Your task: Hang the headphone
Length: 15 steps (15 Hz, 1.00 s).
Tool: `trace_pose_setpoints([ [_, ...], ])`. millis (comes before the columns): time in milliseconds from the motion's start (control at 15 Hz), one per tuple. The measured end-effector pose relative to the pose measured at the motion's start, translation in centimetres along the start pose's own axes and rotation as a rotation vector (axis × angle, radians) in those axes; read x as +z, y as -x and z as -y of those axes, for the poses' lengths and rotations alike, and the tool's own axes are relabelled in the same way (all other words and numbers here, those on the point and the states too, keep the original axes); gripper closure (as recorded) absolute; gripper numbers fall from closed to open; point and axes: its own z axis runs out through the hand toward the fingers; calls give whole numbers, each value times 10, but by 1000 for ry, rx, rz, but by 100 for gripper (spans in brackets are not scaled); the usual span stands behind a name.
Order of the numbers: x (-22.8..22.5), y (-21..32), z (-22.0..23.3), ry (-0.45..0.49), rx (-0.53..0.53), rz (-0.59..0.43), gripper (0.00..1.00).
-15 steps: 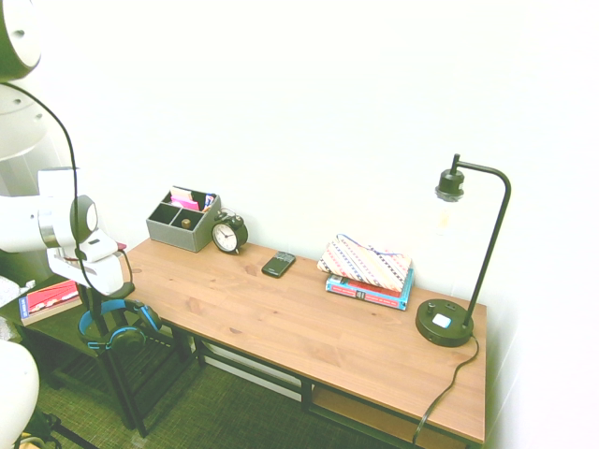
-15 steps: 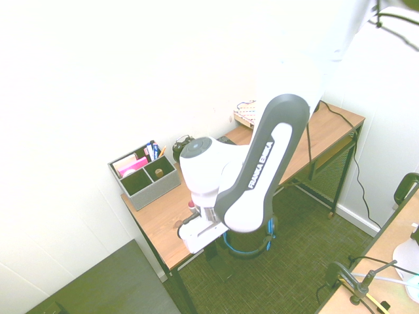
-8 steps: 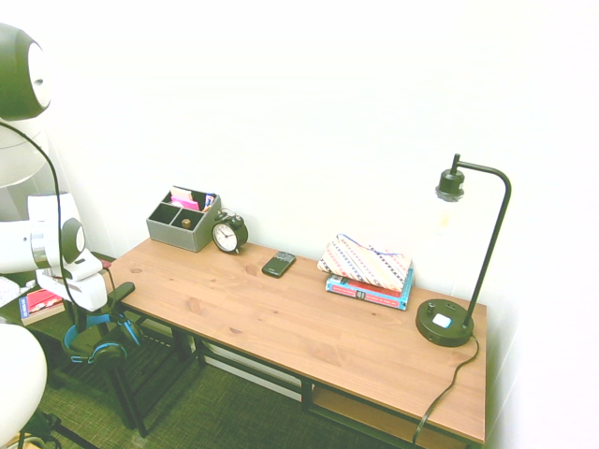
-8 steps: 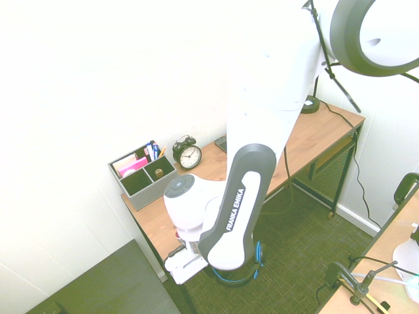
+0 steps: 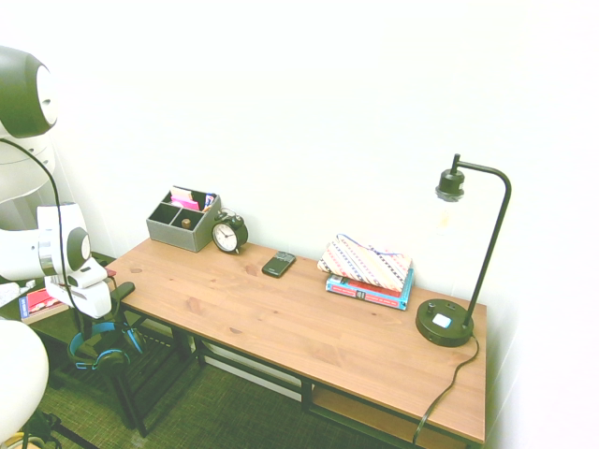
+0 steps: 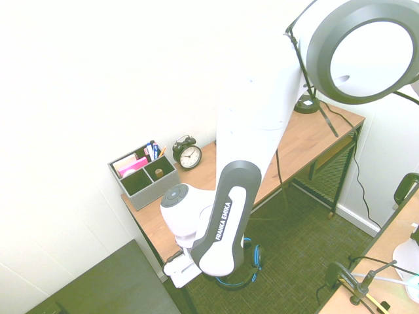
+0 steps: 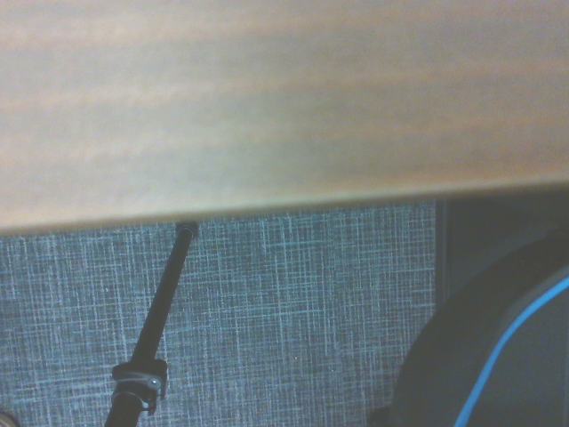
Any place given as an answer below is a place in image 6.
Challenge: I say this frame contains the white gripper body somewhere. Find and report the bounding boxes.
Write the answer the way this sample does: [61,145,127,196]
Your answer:
[163,247,204,289]

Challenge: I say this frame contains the blue and black headphones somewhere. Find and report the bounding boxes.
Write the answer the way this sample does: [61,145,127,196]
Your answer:
[213,237,266,291]

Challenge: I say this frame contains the gray fabric organizer box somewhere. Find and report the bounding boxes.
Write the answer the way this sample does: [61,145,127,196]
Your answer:
[107,139,182,211]

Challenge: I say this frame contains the pink sticky note pad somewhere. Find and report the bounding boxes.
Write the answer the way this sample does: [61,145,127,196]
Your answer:
[117,156,149,179]

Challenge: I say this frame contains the black twin-bell alarm clock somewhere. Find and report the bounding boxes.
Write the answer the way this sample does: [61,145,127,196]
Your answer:
[172,134,203,172]

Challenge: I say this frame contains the bundle of pens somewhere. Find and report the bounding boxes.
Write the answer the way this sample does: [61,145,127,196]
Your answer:
[143,140,168,162]

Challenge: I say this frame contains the black desk lamp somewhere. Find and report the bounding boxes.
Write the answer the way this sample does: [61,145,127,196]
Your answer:
[283,0,321,115]

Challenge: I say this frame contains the white round device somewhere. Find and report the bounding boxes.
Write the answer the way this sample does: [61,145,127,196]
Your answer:
[392,222,419,290]

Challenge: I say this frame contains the black curved clamp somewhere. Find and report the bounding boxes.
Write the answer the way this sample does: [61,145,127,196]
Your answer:
[392,172,419,205]

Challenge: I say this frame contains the black gooseneck clamp mount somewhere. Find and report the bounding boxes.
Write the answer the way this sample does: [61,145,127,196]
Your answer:
[315,254,399,307]

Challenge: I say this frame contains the black lamp power cable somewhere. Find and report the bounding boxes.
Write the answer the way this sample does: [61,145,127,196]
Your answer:
[319,99,382,232]

